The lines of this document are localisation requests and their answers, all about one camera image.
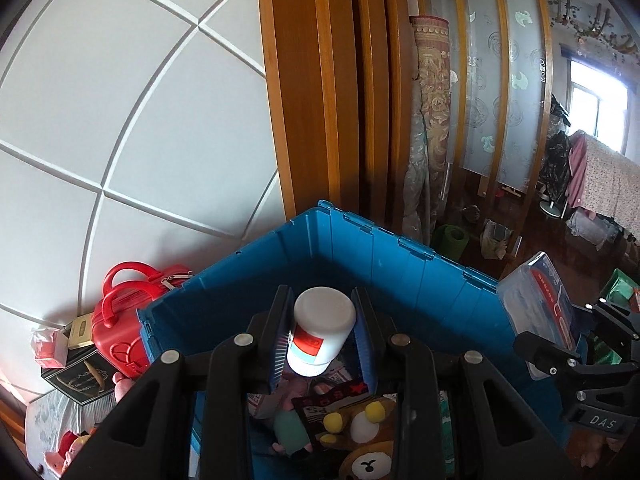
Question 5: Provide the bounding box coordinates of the clear floss pick box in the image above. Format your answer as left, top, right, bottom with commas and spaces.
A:
497, 252, 580, 351

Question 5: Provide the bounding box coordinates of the brown bear plush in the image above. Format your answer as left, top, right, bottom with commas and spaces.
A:
316, 396, 397, 480

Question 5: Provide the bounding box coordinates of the small white red-label bottle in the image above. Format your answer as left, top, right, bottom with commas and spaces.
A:
286, 286, 357, 377

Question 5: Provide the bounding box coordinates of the pink pig plush orange dress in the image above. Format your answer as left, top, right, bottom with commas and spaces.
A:
43, 372, 134, 479

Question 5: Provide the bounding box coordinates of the blue plastic storage crate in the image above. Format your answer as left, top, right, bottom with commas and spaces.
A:
136, 199, 576, 480

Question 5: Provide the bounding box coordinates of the black gift box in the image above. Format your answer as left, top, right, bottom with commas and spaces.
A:
40, 347, 117, 406

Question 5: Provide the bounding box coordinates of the red hard-shell handbag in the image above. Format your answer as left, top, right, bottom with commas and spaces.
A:
91, 261, 193, 379

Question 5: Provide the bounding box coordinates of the small gold box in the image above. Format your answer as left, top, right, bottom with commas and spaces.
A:
67, 313, 93, 350

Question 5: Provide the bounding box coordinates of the pink tissue pack on box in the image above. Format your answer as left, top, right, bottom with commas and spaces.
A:
30, 327, 68, 370

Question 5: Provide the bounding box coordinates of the green rolled mat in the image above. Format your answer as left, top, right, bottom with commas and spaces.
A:
434, 224, 470, 261

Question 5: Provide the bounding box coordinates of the floral cloth on rack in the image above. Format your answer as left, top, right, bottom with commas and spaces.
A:
566, 130, 640, 238

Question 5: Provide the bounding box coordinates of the rolled patterned carpet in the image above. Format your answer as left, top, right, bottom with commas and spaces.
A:
402, 15, 451, 246

